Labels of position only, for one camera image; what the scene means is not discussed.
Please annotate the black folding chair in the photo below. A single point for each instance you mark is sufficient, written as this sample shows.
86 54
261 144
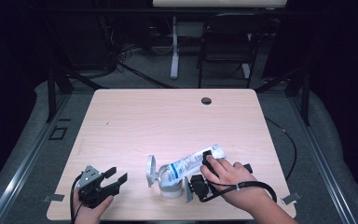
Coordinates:
230 37

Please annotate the grey tape tab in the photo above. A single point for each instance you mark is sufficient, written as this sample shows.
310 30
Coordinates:
54 197
291 198

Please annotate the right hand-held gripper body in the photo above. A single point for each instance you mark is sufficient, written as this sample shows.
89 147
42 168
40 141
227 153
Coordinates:
199 186

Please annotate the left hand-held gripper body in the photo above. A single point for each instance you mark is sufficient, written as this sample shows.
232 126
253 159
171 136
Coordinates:
88 180

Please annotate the white desk top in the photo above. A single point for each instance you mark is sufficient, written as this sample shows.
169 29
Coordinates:
217 3

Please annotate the aluminium floor rail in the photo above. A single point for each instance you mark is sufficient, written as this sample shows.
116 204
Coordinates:
323 168
24 165

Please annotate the black metal stand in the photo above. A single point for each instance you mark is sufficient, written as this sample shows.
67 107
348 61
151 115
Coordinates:
51 93
306 99

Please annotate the person's left hand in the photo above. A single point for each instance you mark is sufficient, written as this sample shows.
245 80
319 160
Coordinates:
90 214

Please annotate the white desk leg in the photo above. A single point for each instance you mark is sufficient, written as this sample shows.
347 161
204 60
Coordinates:
175 46

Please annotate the person's right hand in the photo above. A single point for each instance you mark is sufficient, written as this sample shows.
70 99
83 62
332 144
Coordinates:
233 183

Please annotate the clear jar with white lid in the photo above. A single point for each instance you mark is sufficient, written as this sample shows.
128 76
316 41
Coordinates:
155 174

